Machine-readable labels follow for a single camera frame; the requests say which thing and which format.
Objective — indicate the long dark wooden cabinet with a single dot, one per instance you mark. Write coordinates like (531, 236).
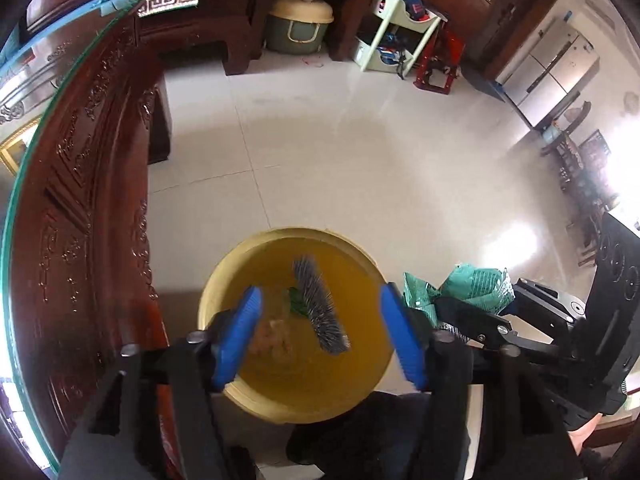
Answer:
(480, 25)

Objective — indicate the person's dark trousers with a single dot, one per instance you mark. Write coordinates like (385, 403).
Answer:
(360, 435)

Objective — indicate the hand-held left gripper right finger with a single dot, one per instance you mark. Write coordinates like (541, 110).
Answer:
(402, 340)

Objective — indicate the green snack wrapper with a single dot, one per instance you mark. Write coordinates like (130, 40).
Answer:
(475, 285)

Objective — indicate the silver refrigerator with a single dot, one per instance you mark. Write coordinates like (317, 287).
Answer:
(550, 72)

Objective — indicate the dark blue floor mat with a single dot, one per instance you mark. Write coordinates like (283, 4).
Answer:
(482, 85)

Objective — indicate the green basket with yellow lid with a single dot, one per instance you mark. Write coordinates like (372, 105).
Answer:
(297, 25)

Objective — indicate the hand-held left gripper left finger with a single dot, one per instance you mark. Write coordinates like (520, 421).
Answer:
(240, 335)

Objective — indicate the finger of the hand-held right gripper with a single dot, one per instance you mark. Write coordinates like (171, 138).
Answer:
(470, 317)
(545, 300)

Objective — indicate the orange peel scraps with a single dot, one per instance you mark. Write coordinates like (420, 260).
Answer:
(275, 340)

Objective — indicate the red wooden stool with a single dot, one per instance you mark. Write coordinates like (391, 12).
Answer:
(440, 67)

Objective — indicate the person's right forearm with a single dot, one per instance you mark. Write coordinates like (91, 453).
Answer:
(585, 440)

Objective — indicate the dark wooden dining chair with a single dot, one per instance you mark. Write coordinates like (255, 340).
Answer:
(582, 170)
(592, 235)

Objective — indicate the small green scrap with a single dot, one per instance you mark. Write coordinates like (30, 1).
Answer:
(297, 302)

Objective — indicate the small white green shelf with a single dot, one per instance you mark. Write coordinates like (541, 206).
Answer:
(390, 35)

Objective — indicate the carved dark wooden sofa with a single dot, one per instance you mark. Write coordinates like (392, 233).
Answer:
(220, 25)

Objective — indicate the carved wooden glass-topped table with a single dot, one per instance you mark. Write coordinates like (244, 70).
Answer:
(75, 210)

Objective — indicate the yellow plastic bin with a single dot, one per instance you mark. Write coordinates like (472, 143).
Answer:
(350, 372)

